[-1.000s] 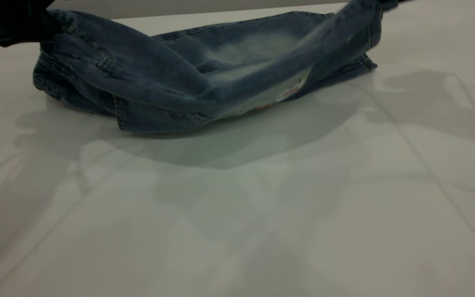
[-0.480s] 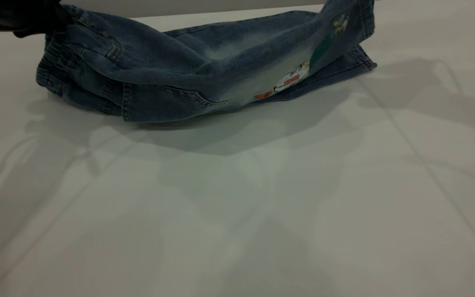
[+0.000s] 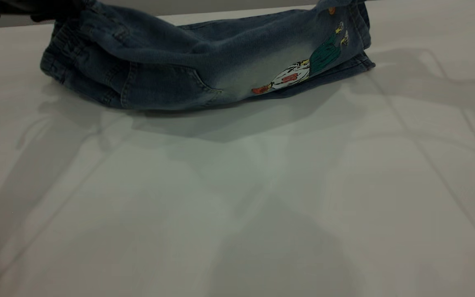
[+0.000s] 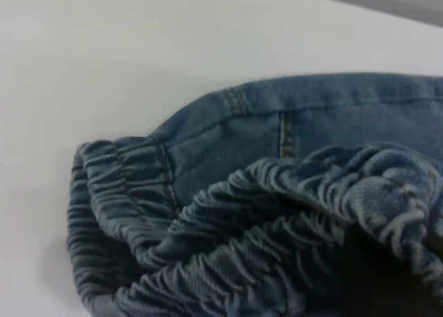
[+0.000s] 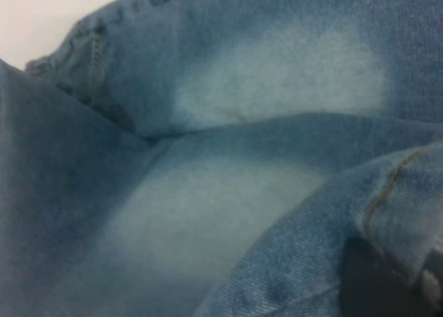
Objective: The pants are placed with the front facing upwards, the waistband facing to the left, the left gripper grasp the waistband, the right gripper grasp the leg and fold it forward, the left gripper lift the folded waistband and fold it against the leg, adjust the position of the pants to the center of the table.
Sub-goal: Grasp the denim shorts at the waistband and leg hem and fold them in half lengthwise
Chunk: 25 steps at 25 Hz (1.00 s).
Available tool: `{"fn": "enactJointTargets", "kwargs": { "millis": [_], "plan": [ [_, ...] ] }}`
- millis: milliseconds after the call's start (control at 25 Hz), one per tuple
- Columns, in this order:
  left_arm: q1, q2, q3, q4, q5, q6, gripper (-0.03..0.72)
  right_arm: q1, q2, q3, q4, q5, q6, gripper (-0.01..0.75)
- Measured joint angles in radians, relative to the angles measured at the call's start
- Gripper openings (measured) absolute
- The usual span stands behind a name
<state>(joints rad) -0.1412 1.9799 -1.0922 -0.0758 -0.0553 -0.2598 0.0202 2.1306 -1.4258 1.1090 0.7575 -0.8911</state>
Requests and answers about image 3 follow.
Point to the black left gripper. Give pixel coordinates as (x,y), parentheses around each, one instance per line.
(6,8)

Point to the blue denim kids pants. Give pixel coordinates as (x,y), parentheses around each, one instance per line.
(159,62)

